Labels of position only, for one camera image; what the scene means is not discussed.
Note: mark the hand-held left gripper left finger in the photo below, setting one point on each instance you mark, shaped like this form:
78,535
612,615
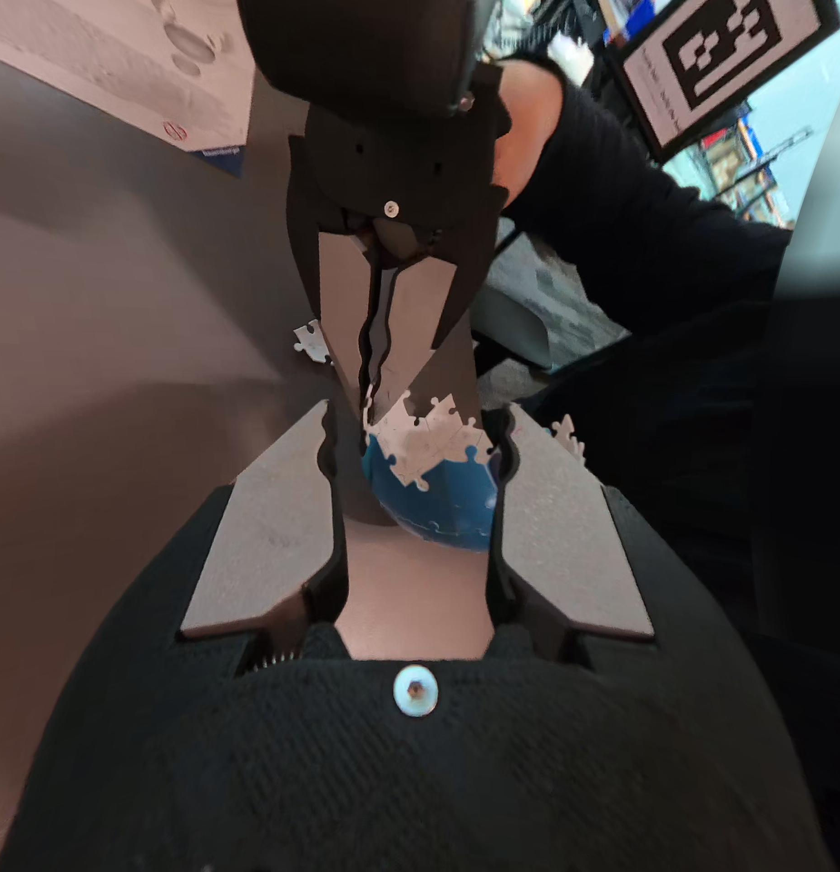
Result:
270,538

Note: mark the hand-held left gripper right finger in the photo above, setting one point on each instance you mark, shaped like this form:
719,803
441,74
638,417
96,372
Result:
563,538

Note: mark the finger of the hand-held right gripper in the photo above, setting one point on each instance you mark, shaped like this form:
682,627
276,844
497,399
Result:
420,320
342,300

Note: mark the blue and white puzzle ball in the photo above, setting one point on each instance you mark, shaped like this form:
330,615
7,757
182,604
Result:
447,497

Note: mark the person's right forearm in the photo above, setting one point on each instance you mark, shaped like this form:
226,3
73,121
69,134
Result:
631,218

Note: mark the white loose puzzle piece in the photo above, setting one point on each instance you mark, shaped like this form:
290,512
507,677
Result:
312,340

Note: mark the cartoon puzzle box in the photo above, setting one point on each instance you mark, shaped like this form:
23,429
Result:
107,68

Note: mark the person's right hand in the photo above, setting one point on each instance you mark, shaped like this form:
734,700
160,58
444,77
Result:
529,122

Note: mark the office chair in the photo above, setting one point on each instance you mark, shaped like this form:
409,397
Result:
515,327

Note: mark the black and white marker board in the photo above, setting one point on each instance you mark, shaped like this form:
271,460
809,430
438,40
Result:
719,61

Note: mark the background storage shelf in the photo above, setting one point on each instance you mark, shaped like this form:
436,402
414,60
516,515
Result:
740,170

